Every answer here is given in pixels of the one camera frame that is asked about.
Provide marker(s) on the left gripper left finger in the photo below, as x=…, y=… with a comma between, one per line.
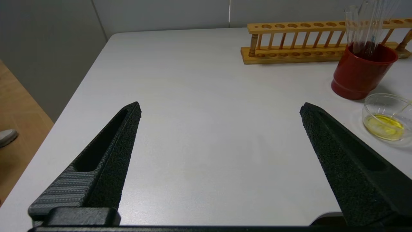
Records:
x=106, y=167

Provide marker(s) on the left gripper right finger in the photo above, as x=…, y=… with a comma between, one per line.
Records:
x=351, y=167

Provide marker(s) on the clear empty test tube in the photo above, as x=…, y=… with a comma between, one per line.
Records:
x=351, y=29
x=384, y=19
x=367, y=25

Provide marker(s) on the wooden test tube rack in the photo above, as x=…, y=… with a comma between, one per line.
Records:
x=289, y=26

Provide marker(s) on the clear glass beaker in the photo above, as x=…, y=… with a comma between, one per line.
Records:
x=383, y=129

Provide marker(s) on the red plastic cup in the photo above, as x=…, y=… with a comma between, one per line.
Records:
x=357, y=77

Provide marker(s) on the grey sneaker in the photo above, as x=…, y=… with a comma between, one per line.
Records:
x=7, y=138

